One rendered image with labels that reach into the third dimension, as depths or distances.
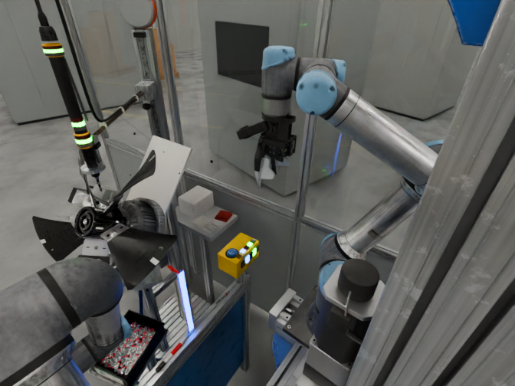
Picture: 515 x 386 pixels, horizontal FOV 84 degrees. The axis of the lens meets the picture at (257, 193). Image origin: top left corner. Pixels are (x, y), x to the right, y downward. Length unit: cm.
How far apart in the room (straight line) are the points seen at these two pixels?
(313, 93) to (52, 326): 58
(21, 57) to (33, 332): 606
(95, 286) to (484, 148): 56
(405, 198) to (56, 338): 80
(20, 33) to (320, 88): 609
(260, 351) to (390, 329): 184
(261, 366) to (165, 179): 134
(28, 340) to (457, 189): 56
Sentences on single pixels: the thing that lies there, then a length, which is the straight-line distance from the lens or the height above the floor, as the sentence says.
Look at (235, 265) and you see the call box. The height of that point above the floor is 106.
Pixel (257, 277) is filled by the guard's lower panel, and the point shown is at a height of 37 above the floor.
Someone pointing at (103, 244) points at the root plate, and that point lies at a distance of 130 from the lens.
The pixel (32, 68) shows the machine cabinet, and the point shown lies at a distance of 651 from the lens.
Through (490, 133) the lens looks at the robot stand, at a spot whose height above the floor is 186.
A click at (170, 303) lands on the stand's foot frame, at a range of 233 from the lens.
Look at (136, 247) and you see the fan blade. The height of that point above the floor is 119.
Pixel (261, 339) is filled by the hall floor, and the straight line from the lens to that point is 220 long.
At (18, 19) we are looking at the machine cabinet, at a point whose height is 160.
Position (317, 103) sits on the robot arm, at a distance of 57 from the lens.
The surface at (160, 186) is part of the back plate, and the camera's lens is 140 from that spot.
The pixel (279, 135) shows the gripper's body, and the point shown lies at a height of 163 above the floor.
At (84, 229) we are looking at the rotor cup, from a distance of 125.
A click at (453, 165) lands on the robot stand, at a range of 24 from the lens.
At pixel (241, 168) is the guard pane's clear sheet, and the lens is 159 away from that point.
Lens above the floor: 192
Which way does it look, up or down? 34 degrees down
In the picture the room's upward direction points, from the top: 1 degrees clockwise
